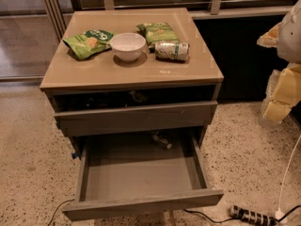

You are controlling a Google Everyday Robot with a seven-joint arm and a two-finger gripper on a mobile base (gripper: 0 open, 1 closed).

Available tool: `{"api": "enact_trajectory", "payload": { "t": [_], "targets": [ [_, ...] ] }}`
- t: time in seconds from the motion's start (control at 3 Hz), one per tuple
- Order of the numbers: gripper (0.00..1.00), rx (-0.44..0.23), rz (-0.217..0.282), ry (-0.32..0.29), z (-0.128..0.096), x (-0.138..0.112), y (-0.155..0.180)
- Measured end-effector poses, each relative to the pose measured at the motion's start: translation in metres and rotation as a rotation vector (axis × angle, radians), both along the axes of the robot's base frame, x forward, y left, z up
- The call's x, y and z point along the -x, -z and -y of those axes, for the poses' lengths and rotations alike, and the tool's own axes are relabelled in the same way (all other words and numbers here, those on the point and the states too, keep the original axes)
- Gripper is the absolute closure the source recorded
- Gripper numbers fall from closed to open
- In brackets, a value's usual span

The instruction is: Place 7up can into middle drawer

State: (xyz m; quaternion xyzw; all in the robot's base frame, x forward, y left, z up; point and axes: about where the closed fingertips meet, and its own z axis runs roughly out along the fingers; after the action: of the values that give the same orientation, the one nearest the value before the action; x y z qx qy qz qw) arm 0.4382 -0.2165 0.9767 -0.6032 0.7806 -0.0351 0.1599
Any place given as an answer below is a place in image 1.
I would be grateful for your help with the grey top drawer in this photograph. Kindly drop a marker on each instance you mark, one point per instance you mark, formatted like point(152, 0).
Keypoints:
point(133, 119)

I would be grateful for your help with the white ceramic bowl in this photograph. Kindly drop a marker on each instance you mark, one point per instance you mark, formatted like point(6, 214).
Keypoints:
point(127, 47)

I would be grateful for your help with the grey wooden drawer cabinet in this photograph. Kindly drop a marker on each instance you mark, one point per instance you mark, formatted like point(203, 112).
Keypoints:
point(103, 82)

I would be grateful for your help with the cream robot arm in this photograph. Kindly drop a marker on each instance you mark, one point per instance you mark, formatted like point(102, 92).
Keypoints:
point(289, 37)

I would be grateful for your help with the open grey middle drawer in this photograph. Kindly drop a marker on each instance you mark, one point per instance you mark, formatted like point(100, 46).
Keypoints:
point(128, 174)

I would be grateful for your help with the dark bottle inside cabinet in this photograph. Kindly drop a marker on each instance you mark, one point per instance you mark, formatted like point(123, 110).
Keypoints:
point(161, 140)

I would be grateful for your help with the left green chip bag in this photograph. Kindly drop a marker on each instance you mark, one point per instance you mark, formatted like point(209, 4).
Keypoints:
point(88, 44)

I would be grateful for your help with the right green chip bag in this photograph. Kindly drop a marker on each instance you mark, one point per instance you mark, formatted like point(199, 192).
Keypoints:
point(154, 32)

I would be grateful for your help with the green chip bag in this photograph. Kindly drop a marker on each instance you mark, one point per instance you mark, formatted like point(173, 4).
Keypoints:
point(154, 32)
point(88, 44)

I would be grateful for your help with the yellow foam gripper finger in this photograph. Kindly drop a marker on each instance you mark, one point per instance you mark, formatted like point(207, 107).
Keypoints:
point(269, 39)
point(283, 92)

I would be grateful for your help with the silver green 7up can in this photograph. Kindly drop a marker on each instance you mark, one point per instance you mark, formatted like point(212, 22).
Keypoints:
point(172, 50)

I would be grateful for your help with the black power strip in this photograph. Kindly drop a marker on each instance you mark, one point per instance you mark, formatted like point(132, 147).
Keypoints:
point(251, 217)

